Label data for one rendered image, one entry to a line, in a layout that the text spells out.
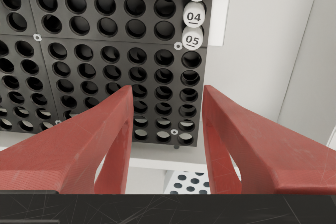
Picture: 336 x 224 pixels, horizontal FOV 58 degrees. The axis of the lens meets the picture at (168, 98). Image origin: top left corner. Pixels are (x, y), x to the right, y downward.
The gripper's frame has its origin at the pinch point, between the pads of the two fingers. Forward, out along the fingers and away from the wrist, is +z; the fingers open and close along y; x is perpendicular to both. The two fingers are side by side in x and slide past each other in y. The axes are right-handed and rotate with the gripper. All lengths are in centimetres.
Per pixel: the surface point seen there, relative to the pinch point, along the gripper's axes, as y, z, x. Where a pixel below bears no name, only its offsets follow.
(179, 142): -0.9, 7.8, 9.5
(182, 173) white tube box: -2.0, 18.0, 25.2
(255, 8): -6.9, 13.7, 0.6
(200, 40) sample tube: -1.9, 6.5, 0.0
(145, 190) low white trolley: 3.7, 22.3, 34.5
